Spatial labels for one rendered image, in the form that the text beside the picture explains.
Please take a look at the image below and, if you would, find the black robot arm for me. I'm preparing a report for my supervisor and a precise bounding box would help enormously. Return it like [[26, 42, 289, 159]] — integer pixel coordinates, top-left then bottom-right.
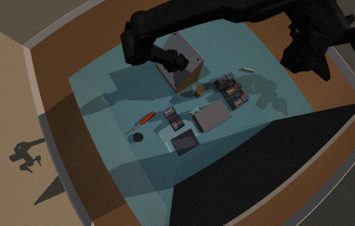
[[121, 0, 336, 74]]

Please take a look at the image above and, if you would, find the red-handled screwdriver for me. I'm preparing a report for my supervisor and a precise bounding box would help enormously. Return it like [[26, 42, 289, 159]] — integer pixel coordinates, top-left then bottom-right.
[[130, 111, 155, 133]]

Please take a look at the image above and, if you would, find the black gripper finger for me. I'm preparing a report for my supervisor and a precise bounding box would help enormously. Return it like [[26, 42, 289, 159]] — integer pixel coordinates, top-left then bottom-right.
[[312, 55, 330, 81]]

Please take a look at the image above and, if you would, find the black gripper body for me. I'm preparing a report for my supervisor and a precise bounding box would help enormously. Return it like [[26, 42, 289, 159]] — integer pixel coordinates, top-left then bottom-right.
[[288, 0, 355, 51]]

